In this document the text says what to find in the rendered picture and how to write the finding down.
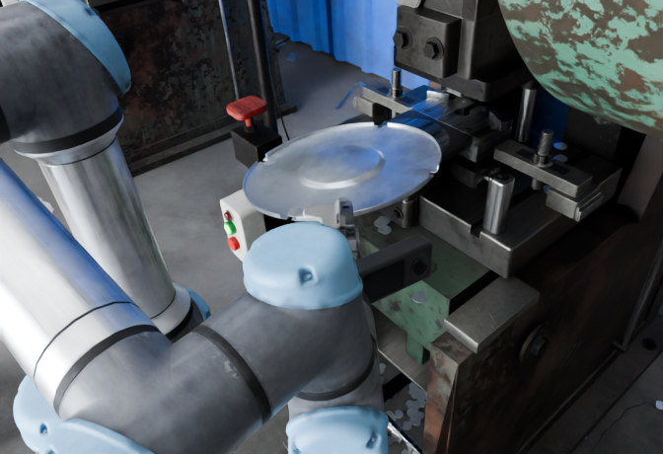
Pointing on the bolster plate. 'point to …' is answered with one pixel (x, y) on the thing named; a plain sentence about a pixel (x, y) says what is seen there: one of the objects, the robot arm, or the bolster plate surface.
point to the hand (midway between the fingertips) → (347, 208)
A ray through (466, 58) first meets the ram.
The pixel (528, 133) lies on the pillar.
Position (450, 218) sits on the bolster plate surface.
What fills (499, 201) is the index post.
